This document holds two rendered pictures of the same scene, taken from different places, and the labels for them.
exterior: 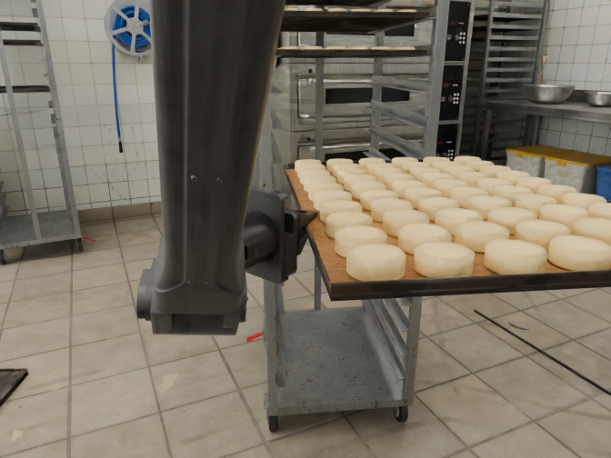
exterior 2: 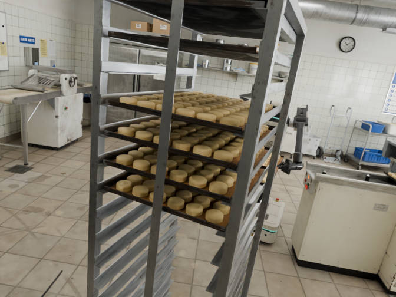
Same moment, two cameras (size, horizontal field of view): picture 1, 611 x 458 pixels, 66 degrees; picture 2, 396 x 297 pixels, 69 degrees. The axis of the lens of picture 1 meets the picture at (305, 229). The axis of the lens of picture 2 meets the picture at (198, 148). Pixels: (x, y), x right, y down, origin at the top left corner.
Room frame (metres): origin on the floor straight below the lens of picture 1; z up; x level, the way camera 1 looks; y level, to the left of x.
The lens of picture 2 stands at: (2.50, 0.36, 1.64)
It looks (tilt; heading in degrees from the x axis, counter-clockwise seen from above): 17 degrees down; 207
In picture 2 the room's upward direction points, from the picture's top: 8 degrees clockwise
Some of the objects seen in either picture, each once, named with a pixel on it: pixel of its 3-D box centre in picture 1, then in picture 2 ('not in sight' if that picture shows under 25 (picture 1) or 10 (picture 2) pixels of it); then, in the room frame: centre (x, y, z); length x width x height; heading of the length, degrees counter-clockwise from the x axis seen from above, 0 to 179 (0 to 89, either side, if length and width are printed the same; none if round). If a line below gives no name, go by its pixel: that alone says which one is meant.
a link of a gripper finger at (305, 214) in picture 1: (289, 232); (281, 168); (0.53, 0.02, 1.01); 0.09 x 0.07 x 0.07; 141
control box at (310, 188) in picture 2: not in sight; (309, 181); (-0.07, 0.17, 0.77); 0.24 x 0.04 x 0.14; 23
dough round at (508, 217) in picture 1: (511, 220); not in sight; (0.50, -0.23, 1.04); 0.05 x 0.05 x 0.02
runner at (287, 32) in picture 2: not in sight; (283, 27); (1.57, 0.11, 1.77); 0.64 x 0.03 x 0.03; 6
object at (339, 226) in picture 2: not in sight; (342, 221); (-0.21, 0.51, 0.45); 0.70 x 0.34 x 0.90; 113
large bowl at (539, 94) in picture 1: (547, 94); not in sight; (4.12, -2.03, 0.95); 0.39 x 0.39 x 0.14
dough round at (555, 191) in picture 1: (555, 194); not in sight; (0.63, -0.34, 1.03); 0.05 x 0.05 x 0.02
